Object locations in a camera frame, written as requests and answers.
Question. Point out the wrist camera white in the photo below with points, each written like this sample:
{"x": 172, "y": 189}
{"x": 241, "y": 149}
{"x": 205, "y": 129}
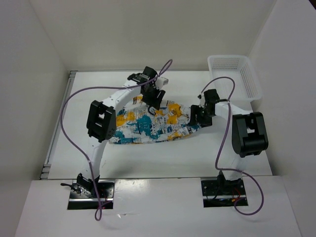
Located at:
{"x": 161, "y": 82}
{"x": 200, "y": 96}

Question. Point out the printed white shorts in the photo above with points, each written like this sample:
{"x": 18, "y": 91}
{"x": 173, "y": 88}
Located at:
{"x": 138, "y": 123}

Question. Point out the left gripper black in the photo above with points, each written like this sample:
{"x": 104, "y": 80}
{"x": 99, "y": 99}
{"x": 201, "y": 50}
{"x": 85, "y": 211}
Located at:
{"x": 154, "y": 101}

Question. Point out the aluminium table edge rail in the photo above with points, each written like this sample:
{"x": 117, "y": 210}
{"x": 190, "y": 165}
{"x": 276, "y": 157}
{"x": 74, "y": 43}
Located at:
{"x": 52, "y": 146}

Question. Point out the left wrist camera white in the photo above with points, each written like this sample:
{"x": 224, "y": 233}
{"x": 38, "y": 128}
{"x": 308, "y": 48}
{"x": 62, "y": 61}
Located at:
{"x": 161, "y": 82}

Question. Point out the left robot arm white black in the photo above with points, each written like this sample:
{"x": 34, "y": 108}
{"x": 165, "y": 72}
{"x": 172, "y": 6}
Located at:
{"x": 101, "y": 121}

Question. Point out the white plastic basket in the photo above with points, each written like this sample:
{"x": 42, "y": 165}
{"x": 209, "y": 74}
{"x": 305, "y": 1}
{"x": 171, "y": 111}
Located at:
{"x": 241, "y": 70}

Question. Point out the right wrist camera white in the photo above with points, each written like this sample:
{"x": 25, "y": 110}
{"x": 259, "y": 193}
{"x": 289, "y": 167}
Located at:
{"x": 200, "y": 96}

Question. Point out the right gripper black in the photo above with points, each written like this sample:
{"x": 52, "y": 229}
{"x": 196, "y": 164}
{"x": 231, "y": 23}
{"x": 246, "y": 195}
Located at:
{"x": 195, "y": 109}

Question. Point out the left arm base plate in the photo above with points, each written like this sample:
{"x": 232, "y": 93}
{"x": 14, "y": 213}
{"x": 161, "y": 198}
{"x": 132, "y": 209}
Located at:
{"x": 79, "y": 200}

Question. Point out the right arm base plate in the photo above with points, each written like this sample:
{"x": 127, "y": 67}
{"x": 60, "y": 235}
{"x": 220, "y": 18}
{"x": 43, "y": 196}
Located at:
{"x": 215, "y": 194}

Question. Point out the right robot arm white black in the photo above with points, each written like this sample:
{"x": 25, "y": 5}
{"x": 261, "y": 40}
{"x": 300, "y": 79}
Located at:
{"x": 247, "y": 130}

